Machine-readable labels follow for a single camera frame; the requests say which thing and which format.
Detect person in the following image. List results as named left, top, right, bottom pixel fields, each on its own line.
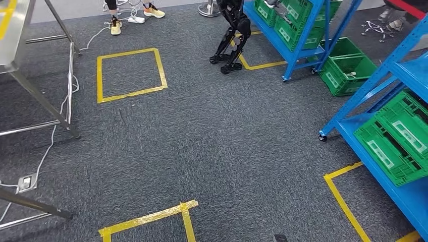
left=379, top=6, right=408, bottom=32
left=103, top=0, right=166, bottom=36

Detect yellow floor tape outline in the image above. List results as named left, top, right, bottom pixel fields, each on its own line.
left=96, top=47, right=168, bottom=104

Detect black humanoid robot legs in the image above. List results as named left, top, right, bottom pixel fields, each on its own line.
left=209, top=0, right=252, bottom=75

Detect chrome post base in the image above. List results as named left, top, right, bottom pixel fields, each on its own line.
left=198, top=0, right=222, bottom=18

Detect black stool chrome base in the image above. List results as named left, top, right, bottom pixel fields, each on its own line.
left=361, top=20, right=396, bottom=43

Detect red barrier belt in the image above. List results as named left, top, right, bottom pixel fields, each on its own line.
left=387, top=0, right=428, bottom=20

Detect white floor cable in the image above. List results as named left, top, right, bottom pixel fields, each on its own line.
left=79, top=7, right=139, bottom=52
left=0, top=74, right=80, bottom=224

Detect yellow floor tape strip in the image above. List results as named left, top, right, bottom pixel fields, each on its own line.
left=230, top=30, right=288, bottom=71

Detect yellow floor tape square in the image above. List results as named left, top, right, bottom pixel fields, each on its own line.
left=98, top=200, right=199, bottom=242

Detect blue metal shelf rack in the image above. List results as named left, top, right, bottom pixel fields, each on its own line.
left=243, top=0, right=363, bottom=82
left=318, top=13, right=428, bottom=239

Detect metal floor outlet box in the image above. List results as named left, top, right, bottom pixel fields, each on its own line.
left=17, top=173, right=38, bottom=194

